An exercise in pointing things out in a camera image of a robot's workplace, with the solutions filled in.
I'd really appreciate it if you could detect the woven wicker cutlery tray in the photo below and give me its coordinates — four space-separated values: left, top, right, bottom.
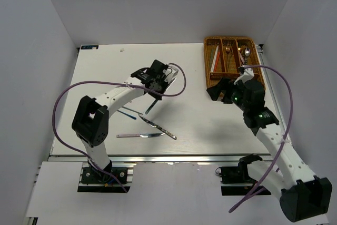
204 36 260 88

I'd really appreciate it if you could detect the blue label sticker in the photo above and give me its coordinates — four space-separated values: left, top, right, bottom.
81 45 99 50

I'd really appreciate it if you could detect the pink handled table knife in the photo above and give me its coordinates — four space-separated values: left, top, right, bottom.
116 133 164 138

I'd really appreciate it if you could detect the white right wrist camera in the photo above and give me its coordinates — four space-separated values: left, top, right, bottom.
234 65 254 85

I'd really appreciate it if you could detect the teal chopstick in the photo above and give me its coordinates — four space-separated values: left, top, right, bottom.
210 48 215 71

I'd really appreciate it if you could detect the silver spoon patterned handle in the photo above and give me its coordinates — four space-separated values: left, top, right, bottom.
242 46 251 65

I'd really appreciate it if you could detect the white chopstick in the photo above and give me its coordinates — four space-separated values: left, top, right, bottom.
211 45 219 71
212 51 221 71

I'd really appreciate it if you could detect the gold bowl iridescent spoon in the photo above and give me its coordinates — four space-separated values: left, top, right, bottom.
237 42 245 65

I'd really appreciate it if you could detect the iridescent rainbow fork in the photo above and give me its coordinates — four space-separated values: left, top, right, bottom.
229 41 234 63

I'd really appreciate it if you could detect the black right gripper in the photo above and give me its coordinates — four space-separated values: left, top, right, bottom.
206 76 250 112

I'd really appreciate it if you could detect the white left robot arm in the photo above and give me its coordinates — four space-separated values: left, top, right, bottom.
72 60 179 182

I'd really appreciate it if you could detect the patterned handle table knife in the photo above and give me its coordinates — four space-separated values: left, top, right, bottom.
138 114 177 140

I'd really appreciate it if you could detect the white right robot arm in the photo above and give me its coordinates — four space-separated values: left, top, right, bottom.
206 78 332 222

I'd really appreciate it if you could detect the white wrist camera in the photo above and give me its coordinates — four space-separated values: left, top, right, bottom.
234 65 254 85
165 64 179 82

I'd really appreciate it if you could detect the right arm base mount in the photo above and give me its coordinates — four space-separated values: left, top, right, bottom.
215 166 257 196

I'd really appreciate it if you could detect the rose gold fork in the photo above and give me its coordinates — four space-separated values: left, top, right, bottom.
225 42 232 65

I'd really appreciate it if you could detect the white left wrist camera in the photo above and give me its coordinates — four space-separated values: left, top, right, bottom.
165 64 179 82

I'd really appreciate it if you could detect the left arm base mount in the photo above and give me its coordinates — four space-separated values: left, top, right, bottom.
77 165 133 193

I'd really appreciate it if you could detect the serrated knife teal handle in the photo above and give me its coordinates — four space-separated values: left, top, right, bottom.
144 77 176 115

